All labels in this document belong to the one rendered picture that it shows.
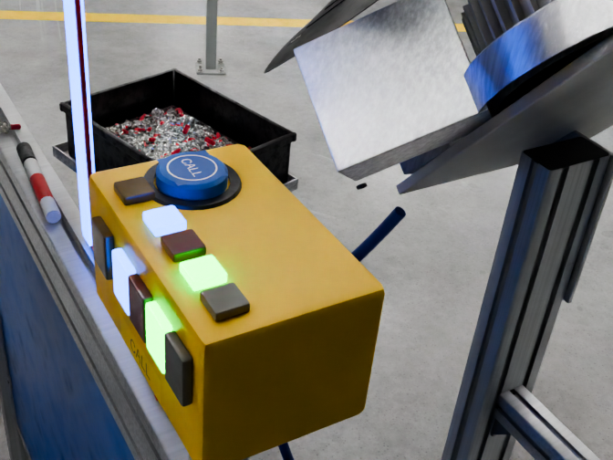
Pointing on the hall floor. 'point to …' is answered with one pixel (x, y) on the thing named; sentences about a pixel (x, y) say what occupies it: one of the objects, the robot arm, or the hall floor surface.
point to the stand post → (524, 287)
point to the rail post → (9, 414)
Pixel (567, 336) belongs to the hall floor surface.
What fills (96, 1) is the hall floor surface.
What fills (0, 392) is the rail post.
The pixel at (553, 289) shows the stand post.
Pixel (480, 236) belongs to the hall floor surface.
